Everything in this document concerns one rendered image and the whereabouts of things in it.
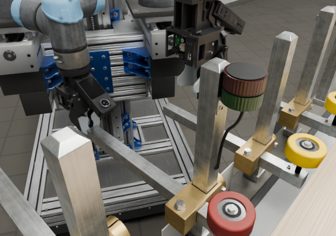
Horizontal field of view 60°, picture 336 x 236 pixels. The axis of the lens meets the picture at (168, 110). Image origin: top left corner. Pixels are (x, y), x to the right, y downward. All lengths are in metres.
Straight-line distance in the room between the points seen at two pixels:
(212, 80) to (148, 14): 0.63
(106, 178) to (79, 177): 1.23
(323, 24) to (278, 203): 0.51
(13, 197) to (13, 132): 1.87
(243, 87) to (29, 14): 0.49
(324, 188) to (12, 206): 0.53
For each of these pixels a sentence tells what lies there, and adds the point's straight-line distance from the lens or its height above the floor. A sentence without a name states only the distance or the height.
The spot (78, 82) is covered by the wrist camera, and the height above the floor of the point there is 1.00.
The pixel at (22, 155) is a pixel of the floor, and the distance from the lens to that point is 2.15.
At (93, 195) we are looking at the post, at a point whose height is 1.07.
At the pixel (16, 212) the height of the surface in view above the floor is 0.96.
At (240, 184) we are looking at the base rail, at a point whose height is 0.70.
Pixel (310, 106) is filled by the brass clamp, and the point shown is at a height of 0.81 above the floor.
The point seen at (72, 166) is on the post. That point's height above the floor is 1.12.
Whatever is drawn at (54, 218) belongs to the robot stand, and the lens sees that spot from 1.47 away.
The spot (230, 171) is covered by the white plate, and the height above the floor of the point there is 0.78.
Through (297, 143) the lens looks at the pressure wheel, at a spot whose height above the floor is 0.90.
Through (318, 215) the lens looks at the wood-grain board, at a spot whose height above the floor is 0.90.
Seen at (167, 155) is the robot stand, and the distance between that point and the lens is 1.62.
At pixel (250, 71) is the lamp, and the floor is 1.14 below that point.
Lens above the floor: 1.32
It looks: 35 degrees down
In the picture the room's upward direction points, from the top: straight up
